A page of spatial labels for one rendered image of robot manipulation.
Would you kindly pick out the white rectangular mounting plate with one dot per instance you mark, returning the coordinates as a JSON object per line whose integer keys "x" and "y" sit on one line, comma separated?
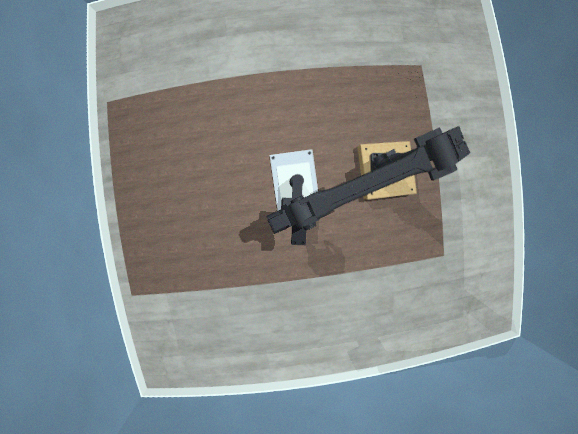
{"x": 289, "y": 159}

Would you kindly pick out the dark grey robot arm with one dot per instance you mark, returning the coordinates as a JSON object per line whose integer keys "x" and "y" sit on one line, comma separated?
{"x": 446, "y": 150}

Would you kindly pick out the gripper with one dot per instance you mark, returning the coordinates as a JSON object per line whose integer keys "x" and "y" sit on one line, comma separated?
{"x": 285, "y": 202}

